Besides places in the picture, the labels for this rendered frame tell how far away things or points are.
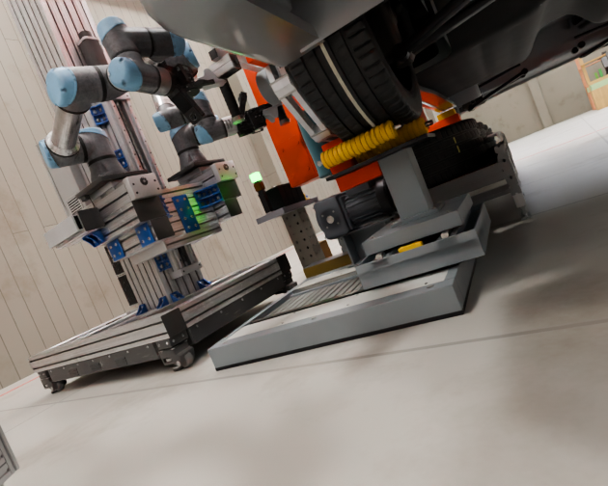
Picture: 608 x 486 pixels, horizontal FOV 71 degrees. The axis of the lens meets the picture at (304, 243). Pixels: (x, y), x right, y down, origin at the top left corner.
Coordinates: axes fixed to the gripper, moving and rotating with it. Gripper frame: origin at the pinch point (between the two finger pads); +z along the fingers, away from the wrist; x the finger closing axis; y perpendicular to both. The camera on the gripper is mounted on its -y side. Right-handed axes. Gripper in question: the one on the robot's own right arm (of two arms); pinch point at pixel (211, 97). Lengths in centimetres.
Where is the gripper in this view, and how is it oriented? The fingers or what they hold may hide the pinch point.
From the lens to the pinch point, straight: 146.1
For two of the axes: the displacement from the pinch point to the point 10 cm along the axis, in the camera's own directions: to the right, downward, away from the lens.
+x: -7.7, 4.4, 4.7
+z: 4.4, -1.8, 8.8
